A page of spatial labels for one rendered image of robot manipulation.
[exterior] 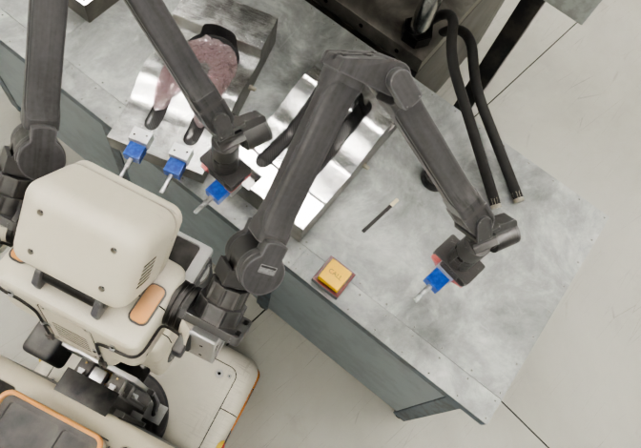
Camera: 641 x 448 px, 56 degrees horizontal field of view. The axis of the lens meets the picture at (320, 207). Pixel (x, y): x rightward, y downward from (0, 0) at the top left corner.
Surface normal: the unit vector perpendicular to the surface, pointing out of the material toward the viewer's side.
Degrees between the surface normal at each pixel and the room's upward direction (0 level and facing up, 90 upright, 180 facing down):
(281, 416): 0
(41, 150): 54
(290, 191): 48
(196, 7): 0
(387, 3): 0
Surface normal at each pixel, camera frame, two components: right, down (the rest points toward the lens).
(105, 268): -0.22, 0.33
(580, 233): 0.14, -0.39
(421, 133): 0.36, 0.44
